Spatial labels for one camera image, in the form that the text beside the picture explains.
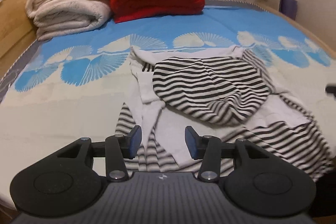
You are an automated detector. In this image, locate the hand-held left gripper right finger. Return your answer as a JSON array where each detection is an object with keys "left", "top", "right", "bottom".
[{"left": 185, "top": 126, "right": 272, "bottom": 182}]

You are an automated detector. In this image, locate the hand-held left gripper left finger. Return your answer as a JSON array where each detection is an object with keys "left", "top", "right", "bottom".
[{"left": 56, "top": 125, "right": 142, "bottom": 182}]

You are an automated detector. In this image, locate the striped and white small garment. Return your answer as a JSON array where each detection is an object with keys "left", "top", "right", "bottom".
[{"left": 115, "top": 45, "right": 334, "bottom": 180}]

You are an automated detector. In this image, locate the blue white patterned bed sheet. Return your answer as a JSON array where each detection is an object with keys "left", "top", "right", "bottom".
[{"left": 0, "top": 0, "right": 336, "bottom": 205}]

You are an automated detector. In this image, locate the purple bag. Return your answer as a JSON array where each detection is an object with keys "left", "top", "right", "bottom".
[{"left": 280, "top": 0, "right": 299, "bottom": 21}]

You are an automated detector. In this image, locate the fluffy cream folded blanket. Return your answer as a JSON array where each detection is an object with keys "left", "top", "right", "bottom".
[{"left": 34, "top": 0, "right": 111, "bottom": 41}]

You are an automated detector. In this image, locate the wooden headboard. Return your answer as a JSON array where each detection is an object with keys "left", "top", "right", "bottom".
[{"left": 0, "top": 0, "right": 44, "bottom": 79}]

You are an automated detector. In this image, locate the wooden bed frame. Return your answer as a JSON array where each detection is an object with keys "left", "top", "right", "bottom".
[{"left": 259, "top": 4, "right": 336, "bottom": 58}]

